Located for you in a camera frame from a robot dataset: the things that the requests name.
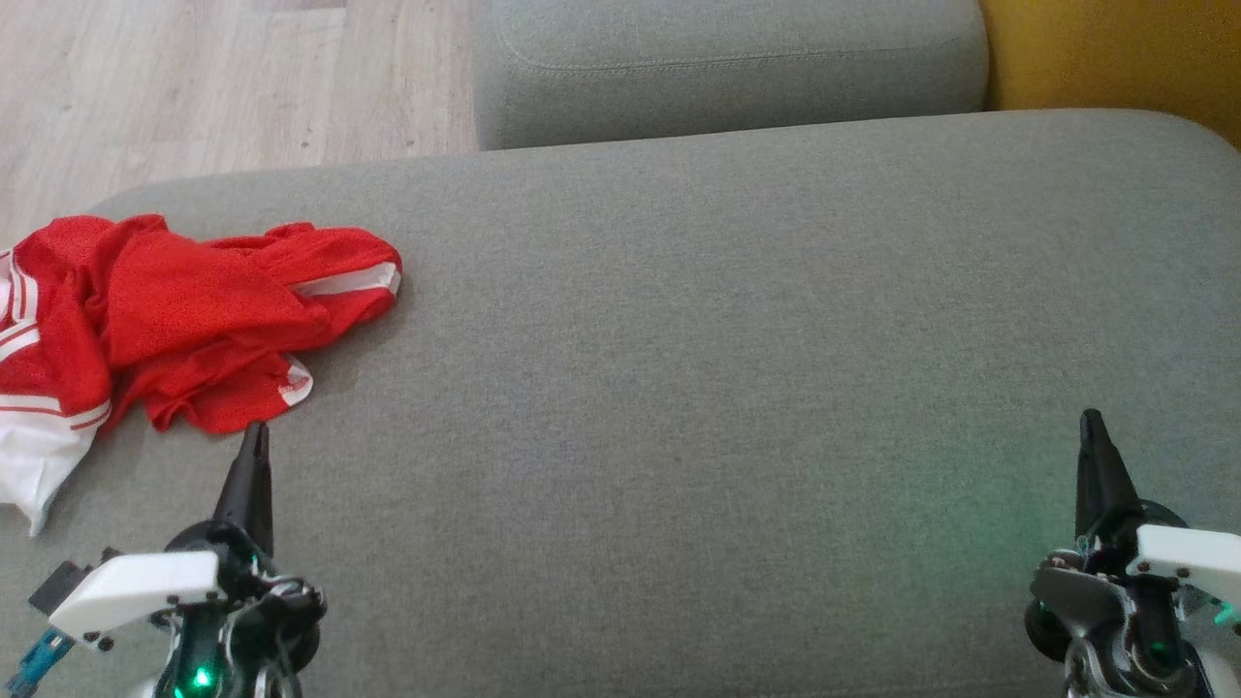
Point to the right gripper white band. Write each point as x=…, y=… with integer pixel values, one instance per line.
x=1183, y=567

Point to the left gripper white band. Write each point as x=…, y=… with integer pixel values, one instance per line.
x=136, y=586

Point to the red shorts white stripe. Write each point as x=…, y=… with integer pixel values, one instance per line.
x=223, y=301

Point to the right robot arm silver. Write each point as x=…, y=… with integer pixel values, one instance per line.
x=1224, y=679

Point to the large grey sofa seat cushion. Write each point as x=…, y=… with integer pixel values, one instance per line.
x=679, y=436

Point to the yellow furniture panel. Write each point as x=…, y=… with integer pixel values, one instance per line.
x=1115, y=48

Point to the grey sofa back cushion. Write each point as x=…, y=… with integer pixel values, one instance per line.
x=727, y=68

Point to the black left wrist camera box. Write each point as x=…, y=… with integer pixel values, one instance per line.
x=58, y=586

